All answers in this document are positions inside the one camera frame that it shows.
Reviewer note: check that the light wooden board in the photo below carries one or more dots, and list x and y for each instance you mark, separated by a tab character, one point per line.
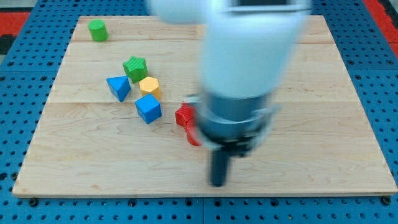
89	145

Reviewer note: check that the green wooden cylinder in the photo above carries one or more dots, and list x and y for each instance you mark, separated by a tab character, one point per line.
98	30

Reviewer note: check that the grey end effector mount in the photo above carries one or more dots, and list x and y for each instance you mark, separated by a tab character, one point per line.
235	125

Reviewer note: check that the yellow wooden hexagon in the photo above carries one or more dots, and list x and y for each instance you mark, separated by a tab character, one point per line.
150	85

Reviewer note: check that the blue wooden cube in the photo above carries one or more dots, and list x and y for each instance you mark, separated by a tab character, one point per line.
148	108

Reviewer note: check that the red wooden block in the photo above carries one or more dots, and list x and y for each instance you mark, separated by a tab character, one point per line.
192	135

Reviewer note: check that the green wooden star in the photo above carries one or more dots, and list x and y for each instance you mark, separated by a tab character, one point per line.
135	68

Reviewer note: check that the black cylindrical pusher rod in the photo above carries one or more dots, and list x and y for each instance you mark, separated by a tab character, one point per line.
219	166

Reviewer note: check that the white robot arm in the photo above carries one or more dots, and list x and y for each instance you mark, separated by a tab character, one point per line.
245	51

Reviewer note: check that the red wooden star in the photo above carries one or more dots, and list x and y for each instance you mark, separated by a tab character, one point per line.
184	114

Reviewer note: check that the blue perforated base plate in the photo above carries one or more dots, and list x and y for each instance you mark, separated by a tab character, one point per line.
30	67

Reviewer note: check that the blue wooden triangle prism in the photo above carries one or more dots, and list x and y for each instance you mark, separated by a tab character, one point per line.
119	87

